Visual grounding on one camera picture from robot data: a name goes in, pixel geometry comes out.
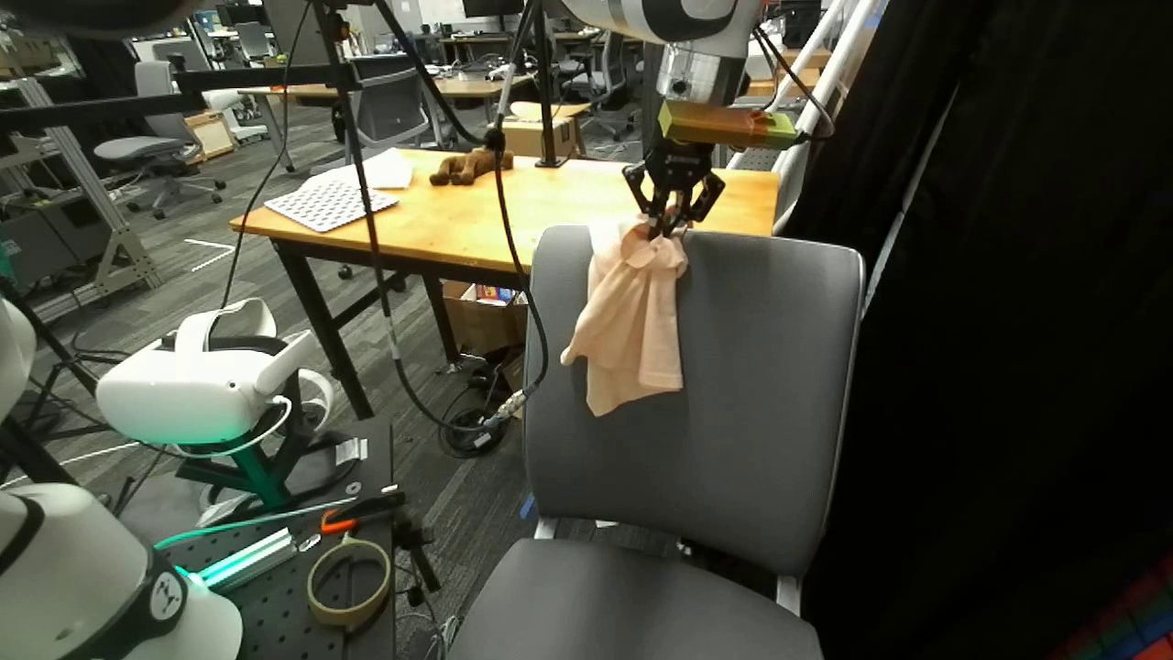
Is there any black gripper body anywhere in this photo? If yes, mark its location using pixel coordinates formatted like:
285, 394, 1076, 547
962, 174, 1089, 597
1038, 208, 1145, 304
633, 140, 723, 203

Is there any pink cloth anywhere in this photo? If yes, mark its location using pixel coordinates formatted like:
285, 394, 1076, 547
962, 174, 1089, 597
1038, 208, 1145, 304
558, 217, 697, 421

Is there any grey chair backrest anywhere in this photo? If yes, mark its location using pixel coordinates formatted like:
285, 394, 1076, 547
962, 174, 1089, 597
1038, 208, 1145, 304
521, 224, 868, 579

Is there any mesh back office chair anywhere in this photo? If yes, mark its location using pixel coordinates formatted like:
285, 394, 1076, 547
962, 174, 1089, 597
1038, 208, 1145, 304
344, 60, 442, 159

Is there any grey chair seat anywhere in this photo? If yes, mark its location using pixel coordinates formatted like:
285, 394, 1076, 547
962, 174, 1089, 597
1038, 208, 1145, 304
445, 536, 828, 660

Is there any grey office chair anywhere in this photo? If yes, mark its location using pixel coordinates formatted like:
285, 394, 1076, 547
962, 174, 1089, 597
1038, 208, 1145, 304
88, 60, 230, 224

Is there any small cardboard box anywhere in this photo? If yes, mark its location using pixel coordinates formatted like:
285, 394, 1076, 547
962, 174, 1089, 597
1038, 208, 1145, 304
500, 99, 594, 167

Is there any brown plush toy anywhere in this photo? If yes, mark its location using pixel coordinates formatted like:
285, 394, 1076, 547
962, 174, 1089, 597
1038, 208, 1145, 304
426, 142, 516, 191

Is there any printed cardboard box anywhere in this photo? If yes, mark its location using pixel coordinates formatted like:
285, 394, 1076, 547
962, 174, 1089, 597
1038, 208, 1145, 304
438, 278, 532, 360

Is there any white paper sheet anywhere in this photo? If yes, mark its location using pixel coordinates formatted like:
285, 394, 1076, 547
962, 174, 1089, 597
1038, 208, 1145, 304
357, 147, 421, 195

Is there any white keyboard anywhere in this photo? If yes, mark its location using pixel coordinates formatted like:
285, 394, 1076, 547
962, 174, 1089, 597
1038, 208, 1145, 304
262, 168, 404, 240

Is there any black curtain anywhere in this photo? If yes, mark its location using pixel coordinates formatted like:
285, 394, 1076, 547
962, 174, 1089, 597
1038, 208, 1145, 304
780, 0, 1173, 660

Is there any green headset stand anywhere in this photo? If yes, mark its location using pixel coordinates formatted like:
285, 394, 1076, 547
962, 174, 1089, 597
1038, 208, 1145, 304
174, 438, 322, 515

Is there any white VR headset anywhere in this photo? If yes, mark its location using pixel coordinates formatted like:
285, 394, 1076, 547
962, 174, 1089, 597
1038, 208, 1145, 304
93, 297, 338, 451

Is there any beige tape roll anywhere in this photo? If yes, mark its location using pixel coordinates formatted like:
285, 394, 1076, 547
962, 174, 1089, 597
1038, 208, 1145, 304
301, 536, 400, 638

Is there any black horizontal bar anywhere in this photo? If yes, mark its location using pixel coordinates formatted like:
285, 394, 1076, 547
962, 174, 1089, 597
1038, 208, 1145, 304
0, 60, 372, 136

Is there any pale teal tube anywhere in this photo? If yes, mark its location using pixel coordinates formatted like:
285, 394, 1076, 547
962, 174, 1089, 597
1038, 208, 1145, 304
195, 525, 305, 597

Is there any large colourful striped board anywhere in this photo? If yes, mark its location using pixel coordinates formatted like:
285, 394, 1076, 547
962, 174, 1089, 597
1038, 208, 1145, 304
1044, 547, 1173, 660

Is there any white headset with black band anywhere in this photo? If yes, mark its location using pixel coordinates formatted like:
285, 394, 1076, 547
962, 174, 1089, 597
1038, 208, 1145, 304
0, 482, 248, 660

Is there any wrist camera with green mount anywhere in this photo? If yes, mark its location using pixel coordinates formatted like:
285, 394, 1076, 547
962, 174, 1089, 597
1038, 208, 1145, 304
658, 99, 815, 154

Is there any black hanging cable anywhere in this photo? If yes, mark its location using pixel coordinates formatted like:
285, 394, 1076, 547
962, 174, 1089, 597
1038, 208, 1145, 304
385, 0, 558, 458

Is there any white metal frame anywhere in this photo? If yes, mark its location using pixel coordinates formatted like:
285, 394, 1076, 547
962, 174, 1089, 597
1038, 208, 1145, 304
731, 0, 894, 234

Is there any black camera stand pole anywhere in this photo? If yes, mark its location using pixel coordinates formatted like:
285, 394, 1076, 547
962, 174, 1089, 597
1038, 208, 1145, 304
308, 0, 410, 371

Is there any black table leg frame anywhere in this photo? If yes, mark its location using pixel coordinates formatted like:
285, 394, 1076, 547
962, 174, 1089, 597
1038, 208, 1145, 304
268, 234, 471, 425

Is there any orange handled tool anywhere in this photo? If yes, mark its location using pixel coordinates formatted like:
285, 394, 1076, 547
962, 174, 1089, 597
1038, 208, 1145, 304
314, 486, 409, 542

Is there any white desk frame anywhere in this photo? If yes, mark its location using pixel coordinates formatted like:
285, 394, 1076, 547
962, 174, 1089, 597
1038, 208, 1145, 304
0, 118, 164, 324

